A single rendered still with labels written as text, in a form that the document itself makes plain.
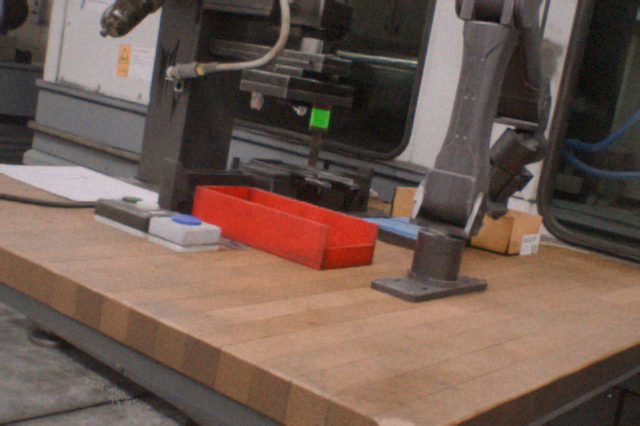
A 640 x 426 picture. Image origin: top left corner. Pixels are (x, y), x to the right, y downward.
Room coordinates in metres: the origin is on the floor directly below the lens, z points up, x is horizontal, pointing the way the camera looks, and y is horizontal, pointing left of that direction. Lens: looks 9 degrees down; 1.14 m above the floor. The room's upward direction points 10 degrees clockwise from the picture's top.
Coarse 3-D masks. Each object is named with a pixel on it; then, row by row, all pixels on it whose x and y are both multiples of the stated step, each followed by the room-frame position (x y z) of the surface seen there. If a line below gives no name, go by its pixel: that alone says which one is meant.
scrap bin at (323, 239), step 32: (224, 192) 1.26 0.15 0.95; (256, 192) 1.30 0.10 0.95; (224, 224) 1.18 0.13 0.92; (256, 224) 1.14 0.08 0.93; (288, 224) 1.11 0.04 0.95; (320, 224) 1.08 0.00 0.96; (352, 224) 1.19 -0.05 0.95; (288, 256) 1.10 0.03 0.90; (320, 256) 1.07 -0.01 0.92; (352, 256) 1.12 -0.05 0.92
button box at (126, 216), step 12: (0, 192) 1.17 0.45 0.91; (36, 204) 1.17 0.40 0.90; (48, 204) 1.17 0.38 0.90; (60, 204) 1.17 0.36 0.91; (72, 204) 1.18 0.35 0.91; (84, 204) 1.19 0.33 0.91; (96, 204) 1.14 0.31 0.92; (108, 204) 1.13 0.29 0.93; (120, 204) 1.13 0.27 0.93; (132, 204) 1.13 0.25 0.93; (96, 216) 1.14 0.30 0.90; (108, 216) 1.12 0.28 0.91; (120, 216) 1.11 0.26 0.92; (132, 216) 1.10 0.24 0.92; (144, 216) 1.08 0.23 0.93; (168, 216) 1.11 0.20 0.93; (120, 228) 1.11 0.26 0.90; (132, 228) 1.10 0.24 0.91; (144, 228) 1.08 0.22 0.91
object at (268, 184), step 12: (252, 180) 1.37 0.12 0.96; (264, 180) 1.35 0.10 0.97; (276, 180) 1.35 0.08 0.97; (288, 180) 1.37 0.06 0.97; (276, 192) 1.35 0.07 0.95; (288, 192) 1.38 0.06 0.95; (300, 192) 1.48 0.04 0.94; (312, 192) 1.46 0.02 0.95; (324, 192) 1.46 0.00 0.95; (336, 192) 1.48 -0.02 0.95; (324, 204) 1.46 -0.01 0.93; (336, 204) 1.49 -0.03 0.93
